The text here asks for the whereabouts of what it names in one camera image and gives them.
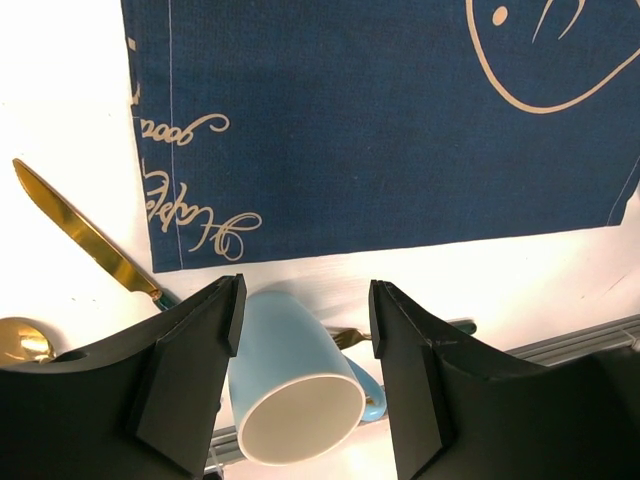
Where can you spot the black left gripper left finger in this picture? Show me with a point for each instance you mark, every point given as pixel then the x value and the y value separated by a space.
pixel 139 404

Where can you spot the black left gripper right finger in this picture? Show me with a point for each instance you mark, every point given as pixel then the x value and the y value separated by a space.
pixel 461 409

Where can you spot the gold spoon green handle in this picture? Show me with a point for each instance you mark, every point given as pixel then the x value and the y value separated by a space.
pixel 21 342

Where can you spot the gold fork green handle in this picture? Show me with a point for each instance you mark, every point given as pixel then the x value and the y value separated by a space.
pixel 346 338

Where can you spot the light blue mug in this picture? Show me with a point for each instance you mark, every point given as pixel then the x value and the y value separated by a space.
pixel 294 394

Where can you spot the gold knife green handle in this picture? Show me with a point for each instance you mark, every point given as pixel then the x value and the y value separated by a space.
pixel 90 239

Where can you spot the navy blue cloth placemat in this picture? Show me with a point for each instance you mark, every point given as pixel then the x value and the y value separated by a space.
pixel 273 130

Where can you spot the aluminium front rail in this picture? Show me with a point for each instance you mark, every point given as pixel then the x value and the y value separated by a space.
pixel 549 352

